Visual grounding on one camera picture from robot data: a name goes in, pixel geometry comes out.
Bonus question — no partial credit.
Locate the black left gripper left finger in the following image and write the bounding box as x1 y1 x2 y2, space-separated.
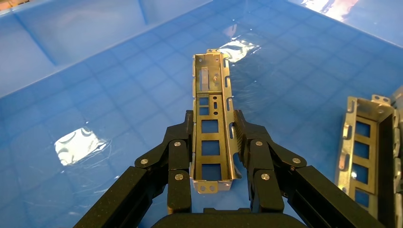
74 110 194 228

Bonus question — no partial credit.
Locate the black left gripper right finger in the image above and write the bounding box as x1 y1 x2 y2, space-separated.
234 110 385 228

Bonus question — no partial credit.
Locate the perforated metal bracket part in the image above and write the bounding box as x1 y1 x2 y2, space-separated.
334 94 403 228
390 86 403 109
190 48 242 194

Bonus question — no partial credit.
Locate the large blue plastic bin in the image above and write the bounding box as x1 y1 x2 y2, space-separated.
0 0 403 228

